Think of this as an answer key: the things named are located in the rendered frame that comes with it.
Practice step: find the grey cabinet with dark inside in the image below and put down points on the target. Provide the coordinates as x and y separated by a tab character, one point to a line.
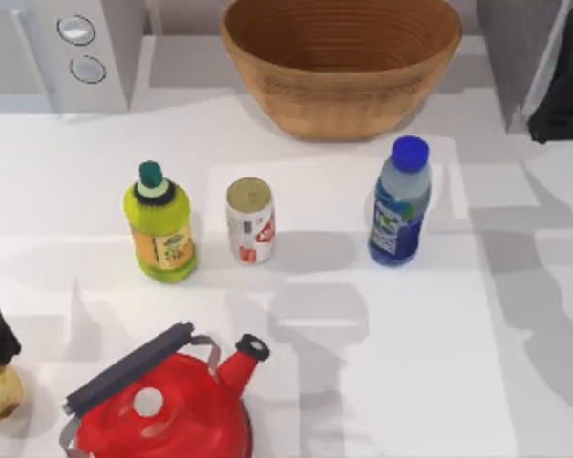
539	57

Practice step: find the green bottle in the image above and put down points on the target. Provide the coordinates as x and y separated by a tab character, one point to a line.
162	234

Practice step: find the pale microwave oven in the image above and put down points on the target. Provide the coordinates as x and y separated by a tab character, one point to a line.
33	57

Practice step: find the red and white can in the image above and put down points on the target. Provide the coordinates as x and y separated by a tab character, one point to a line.
250	224

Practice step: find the grey round microwave knob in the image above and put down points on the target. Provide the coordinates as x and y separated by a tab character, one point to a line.
88	69
75	28

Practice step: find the brown woven basket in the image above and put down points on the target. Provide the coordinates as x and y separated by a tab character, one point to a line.
339	90

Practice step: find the blue bottle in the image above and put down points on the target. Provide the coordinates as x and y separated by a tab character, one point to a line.
398	210

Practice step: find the red kettle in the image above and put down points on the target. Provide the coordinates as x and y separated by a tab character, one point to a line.
172	405

